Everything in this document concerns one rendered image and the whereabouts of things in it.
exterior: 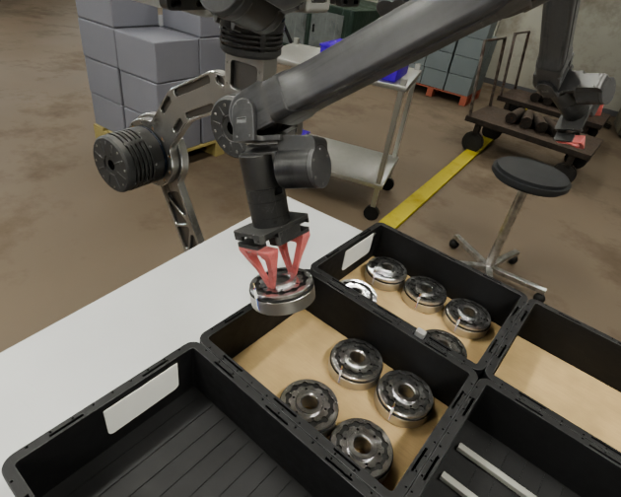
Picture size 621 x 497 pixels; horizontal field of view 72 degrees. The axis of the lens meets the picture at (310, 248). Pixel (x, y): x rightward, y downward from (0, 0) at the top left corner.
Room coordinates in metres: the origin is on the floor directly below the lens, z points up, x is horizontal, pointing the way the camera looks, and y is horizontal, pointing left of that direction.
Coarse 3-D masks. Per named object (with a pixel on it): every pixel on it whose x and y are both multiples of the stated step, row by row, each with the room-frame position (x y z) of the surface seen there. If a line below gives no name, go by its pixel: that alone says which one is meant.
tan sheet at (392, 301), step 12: (348, 276) 0.86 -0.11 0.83; (360, 276) 0.87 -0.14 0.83; (408, 276) 0.90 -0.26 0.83; (384, 300) 0.79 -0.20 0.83; (396, 300) 0.80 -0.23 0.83; (396, 312) 0.76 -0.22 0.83; (408, 312) 0.76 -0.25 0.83; (420, 312) 0.77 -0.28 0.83; (420, 324) 0.73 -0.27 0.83; (432, 324) 0.73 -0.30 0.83; (444, 324) 0.74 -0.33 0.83; (492, 324) 0.76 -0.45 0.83; (456, 336) 0.71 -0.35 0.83; (492, 336) 0.72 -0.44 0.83; (468, 348) 0.68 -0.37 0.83; (480, 348) 0.68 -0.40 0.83
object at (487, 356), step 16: (384, 224) 0.98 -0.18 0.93; (352, 240) 0.88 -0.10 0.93; (416, 240) 0.92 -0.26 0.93; (448, 256) 0.87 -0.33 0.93; (320, 272) 0.73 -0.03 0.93; (480, 272) 0.82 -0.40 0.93; (512, 288) 0.78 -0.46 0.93; (368, 304) 0.65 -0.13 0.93; (400, 320) 0.62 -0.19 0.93; (512, 320) 0.67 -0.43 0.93; (496, 336) 0.62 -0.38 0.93; (448, 352) 0.56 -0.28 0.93; (480, 368) 0.53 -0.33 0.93
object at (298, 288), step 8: (304, 272) 0.55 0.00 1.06; (256, 280) 0.53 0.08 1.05; (296, 280) 0.53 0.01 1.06; (304, 280) 0.53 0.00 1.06; (256, 288) 0.51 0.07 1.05; (264, 288) 0.50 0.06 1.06; (288, 288) 0.50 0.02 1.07; (296, 288) 0.50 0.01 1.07; (304, 288) 0.50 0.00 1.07; (264, 296) 0.48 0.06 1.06; (272, 296) 0.48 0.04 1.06; (280, 296) 0.48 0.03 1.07; (288, 296) 0.48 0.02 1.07; (296, 296) 0.49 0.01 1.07
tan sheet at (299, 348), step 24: (264, 336) 0.61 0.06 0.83; (288, 336) 0.63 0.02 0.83; (312, 336) 0.64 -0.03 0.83; (336, 336) 0.65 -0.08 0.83; (240, 360) 0.54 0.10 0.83; (264, 360) 0.55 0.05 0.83; (288, 360) 0.56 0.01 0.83; (312, 360) 0.57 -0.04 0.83; (264, 384) 0.50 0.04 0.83; (288, 384) 0.51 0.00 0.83; (336, 384) 0.53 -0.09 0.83; (360, 408) 0.48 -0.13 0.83; (408, 432) 0.45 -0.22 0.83; (408, 456) 0.41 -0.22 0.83; (384, 480) 0.36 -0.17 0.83
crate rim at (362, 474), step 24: (336, 288) 0.69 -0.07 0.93; (240, 312) 0.57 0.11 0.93; (408, 336) 0.58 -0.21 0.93; (456, 360) 0.54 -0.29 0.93; (288, 408) 0.39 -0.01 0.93; (456, 408) 0.44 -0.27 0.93; (312, 432) 0.36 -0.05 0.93; (432, 432) 0.39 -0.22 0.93; (336, 456) 0.33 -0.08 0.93; (408, 480) 0.31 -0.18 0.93
